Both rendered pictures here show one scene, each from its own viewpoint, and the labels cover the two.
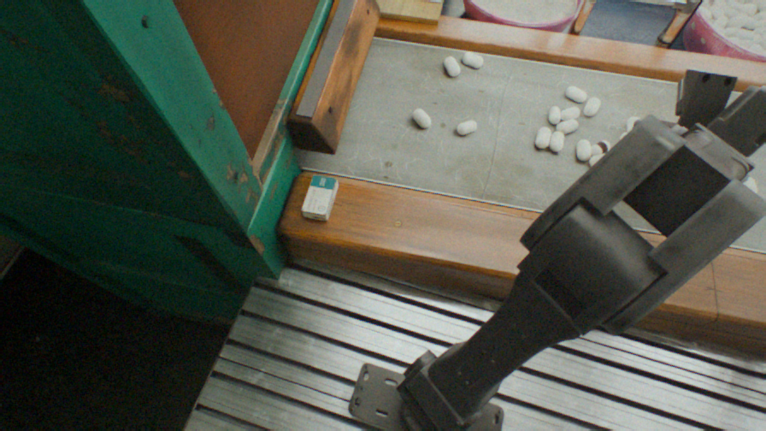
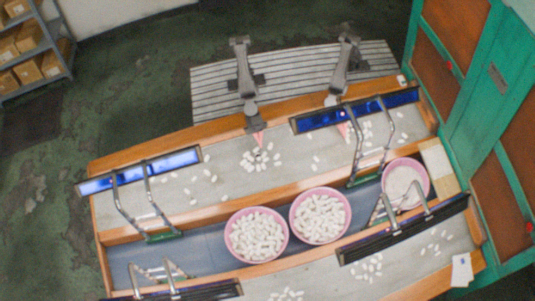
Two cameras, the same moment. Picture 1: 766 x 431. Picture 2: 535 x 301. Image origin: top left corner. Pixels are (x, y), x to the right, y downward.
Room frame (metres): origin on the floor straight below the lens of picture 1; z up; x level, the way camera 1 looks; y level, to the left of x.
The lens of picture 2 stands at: (1.23, -1.09, 2.51)
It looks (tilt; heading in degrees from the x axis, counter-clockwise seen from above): 61 degrees down; 158
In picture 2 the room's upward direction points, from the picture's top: 7 degrees counter-clockwise
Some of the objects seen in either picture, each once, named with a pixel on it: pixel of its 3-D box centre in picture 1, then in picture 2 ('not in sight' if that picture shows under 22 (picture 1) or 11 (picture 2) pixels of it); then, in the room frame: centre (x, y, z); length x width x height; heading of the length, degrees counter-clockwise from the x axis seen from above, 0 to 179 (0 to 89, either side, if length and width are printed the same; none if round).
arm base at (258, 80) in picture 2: not in sight; (245, 78); (-0.14, -0.62, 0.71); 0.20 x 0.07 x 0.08; 73
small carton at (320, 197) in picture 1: (320, 197); (402, 80); (0.31, 0.10, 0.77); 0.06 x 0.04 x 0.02; 168
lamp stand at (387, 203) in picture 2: not in sight; (394, 223); (0.95, -0.47, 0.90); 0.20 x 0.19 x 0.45; 78
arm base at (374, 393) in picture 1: (427, 409); (353, 62); (0.04, -0.04, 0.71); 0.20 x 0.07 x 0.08; 73
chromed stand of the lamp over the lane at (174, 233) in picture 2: not in sight; (146, 205); (0.36, -1.33, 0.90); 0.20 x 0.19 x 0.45; 78
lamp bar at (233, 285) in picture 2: not in sight; (160, 298); (0.83, -1.43, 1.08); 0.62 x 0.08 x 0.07; 78
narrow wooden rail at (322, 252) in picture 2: not in sight; (294, 263); (0.83, -0.88, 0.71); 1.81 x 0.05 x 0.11; 78
